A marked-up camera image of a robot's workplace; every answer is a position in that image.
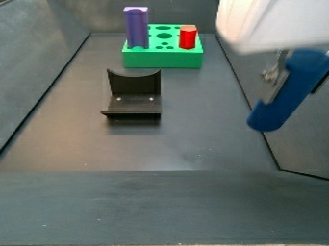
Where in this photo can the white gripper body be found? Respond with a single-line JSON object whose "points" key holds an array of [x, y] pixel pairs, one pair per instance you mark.
{"points": [[262, 25]]}

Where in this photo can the green peg board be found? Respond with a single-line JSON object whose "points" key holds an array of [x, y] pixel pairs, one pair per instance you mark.
{"points": [[163, 53]]}

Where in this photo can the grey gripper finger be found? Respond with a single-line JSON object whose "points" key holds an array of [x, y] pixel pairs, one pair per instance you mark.
{"points": [[273, 78]]}

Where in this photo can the black curved holder stand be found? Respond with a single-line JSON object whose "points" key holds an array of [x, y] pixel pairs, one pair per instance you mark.
{"points": [[135, 94]]}

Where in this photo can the red cylinder peg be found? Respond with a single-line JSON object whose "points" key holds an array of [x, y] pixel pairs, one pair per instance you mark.
{"points": [[187, 36]]}

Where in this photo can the blue oval cylinder peg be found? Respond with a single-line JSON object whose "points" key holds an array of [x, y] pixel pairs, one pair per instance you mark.
{"points": [[305, 69]]}

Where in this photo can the purple shaped peg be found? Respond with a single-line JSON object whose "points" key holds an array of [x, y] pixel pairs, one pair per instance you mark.
{"points": [[136, 26]]}

